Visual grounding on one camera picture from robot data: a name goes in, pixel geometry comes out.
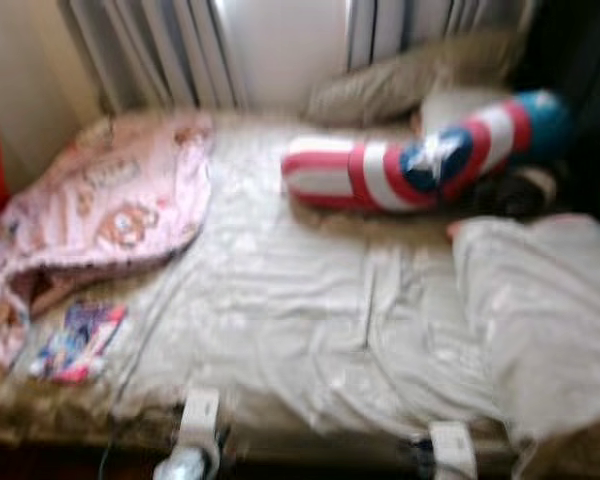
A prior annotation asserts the black plush item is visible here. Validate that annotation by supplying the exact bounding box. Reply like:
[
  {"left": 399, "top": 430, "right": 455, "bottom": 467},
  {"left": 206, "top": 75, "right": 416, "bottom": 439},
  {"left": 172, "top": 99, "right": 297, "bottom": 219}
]
[{"left": 470, "top": 165, "right": 561, "bottom": 219}]

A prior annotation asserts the beige pillow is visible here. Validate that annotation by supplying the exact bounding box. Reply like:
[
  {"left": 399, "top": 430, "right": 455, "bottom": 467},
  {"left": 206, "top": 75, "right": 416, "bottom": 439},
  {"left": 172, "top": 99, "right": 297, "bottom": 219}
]
[{"left": 302, "top": 30, "right": 531, "bottom": 129}]

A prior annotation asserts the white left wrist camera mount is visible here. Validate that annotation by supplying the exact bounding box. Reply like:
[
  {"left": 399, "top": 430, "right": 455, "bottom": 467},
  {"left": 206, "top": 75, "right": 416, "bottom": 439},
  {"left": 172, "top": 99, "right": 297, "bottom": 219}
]
[{"left": 178, "top": 388, "right": 223, "bottom": 456}]

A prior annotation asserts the pink cartoon print quilt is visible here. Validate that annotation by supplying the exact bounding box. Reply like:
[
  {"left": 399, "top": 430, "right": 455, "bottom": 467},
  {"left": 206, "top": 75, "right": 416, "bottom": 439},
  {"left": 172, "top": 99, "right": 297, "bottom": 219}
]
[{"left": 0, "top": 110, "right": 216, "bottom": 366}]

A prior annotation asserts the white pillow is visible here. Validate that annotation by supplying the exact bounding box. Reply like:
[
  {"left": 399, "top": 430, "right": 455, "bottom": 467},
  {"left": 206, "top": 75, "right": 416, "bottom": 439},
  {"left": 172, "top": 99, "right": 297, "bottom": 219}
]
[{"left": 418, "top": 85, "right": 511, "bottom": 136}]

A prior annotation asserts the bed with leaf print sheet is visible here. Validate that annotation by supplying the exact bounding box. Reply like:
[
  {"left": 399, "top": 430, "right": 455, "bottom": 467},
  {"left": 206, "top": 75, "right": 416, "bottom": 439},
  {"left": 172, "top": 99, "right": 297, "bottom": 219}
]
[{"left": 20, "top": 110, "right": 600, "bottom": 441}]

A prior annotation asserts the grey-white folded blanket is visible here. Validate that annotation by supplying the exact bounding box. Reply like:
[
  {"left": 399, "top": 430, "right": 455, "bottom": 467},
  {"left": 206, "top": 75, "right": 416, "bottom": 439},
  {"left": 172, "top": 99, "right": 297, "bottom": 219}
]
[{"left": 450, "top": 215, "right": 600, "bottom": 441}]

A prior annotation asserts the colourful picture book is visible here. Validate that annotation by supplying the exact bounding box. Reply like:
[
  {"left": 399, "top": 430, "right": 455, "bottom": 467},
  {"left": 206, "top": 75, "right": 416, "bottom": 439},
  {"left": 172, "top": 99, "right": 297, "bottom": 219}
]
[{"left": 28, "top": 300, "right": 129, "bottom": 384}]

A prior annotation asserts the dark cabinet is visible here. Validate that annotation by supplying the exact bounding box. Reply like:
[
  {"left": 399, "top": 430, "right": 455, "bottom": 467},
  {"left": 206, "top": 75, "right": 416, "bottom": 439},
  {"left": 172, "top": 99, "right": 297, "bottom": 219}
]
[{"left": 510, "top": 0, "right": 600, "bottom": 236}]

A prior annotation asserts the grey striped curtain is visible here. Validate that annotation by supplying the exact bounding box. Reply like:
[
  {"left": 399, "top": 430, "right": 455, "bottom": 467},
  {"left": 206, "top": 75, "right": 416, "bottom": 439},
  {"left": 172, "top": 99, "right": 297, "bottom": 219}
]
[
  {"left": 60, "top": 0, "right": 249, "bottom": 113},
  {"left": 345, "top": 0, "right": 536, "bottom": 73}
]

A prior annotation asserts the red white blue star bolster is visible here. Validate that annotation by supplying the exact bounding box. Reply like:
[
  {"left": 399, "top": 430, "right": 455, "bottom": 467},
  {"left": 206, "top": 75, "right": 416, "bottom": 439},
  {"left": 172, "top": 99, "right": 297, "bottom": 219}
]
[{"left": 282, "top": 90, "right": 571, "bottom": 213}]

